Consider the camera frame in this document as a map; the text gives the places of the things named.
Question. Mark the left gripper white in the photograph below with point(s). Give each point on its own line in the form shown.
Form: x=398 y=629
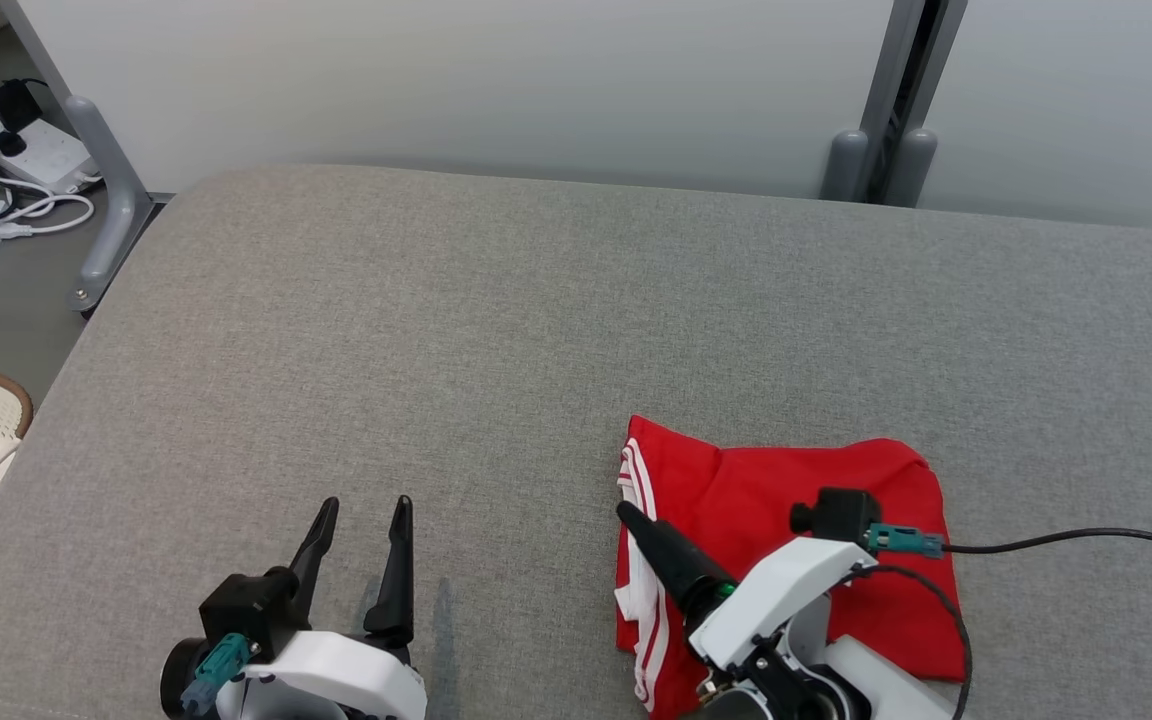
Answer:
x=336 y=680

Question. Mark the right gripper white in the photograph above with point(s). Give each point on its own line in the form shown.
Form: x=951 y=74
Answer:
x=786 y=590

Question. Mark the red shorts thin white stripes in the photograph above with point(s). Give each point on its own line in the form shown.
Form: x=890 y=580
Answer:
x=786 y=480

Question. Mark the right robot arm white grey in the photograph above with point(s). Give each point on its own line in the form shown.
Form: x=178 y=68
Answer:
x=876 y=680

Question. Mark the grey metal partition leg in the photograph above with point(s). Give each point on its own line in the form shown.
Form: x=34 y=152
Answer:
x=111 y=200

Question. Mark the long white power strip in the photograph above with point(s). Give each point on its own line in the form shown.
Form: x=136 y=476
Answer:
x=46 y=155

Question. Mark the black power adapter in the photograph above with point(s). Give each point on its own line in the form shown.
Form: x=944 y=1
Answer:
x=11 y=100

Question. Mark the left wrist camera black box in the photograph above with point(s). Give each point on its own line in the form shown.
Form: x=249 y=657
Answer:
x=241 y=605

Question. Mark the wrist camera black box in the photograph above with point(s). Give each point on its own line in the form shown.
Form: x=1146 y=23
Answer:
x=241 y=605
x=836 y=515

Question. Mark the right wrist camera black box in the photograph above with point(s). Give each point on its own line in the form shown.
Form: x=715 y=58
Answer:
x=836 y=515

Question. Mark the grey metal partition post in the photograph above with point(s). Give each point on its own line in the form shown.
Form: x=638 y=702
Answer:
x=884 y=100

